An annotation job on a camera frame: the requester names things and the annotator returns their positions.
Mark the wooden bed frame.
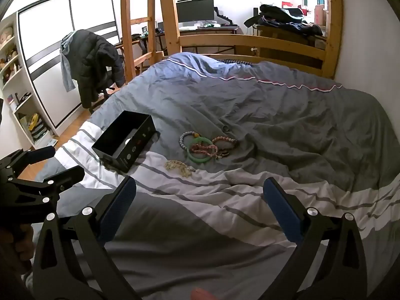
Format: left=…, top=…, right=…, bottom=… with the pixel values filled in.
left=156, top=0, right=344, bottom=80

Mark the grey striped duvet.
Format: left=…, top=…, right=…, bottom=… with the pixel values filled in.
left=34, top=51, right=400, bottom=300

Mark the blue denim shirt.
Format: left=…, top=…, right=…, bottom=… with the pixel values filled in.
left=60, top=33, right=78, bottom=93

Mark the wooden ladder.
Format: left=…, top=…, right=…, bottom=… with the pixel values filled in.
left=120, top=0, right=164, bottom=85

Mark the white bookshelf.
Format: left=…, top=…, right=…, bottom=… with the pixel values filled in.
left=0, top=15, right=59, bottom=150

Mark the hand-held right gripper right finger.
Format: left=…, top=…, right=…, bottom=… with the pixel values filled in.
left=262, top=176, right=368, bottom=300

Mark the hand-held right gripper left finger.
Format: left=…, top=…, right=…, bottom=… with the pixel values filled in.
left=31, top=176, right=138, bottom=300

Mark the beige plush toy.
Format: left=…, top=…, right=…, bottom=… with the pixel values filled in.
left=0, top=27, right=14, bottom=45

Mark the dark desk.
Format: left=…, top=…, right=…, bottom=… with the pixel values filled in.
left=155, top=24, right=240, bottom=54

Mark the yellow crystal bead bracelet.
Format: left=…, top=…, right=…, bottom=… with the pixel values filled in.
left=164, top=160, right=196, bottom=178

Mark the black rectangular box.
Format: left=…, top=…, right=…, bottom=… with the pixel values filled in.
left=91, top=110, right=157, bottom=173

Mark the black puffer jacket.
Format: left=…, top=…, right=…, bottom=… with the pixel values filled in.
left=67, top=29, right=126, bottom=108

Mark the pink bead bracelet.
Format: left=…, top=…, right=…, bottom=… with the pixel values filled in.
left=190, top=142, right=218, bottom=160

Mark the black computer monitor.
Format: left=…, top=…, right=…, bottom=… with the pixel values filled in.
left=176, top=0, right=216, bottom=24

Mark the black office chair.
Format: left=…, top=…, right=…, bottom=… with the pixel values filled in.
left=88, top=81, right=122, bottom=115

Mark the white sliding door wardrobe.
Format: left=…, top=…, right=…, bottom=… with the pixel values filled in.
left=17, top=0, right=121, bottom=136

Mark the brown bead bracelet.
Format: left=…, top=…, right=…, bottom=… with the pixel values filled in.
left=212, top=136, right=239, bottom=148

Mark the checked pillow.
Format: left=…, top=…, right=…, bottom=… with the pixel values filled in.
left=215, top=57, right=254, bottom=66

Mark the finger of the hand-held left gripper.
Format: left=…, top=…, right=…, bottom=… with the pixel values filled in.
left=7, top=165, right=86, bottom=206
left=0, top=146, right=56, bottom=176

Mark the pile of dark clothes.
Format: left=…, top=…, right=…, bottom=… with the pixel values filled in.
left=244, top=4, right=324, bottom=37

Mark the person's left hand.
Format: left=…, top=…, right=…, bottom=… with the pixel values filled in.
left=0, top=223, right=34, bottom=276

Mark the grey bead bracelet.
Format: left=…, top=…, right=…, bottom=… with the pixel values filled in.
left=179, top=130, right=202, bottom=151

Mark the green jade bangle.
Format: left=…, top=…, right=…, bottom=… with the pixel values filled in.
left=187, top=137, right=217, bottom=163

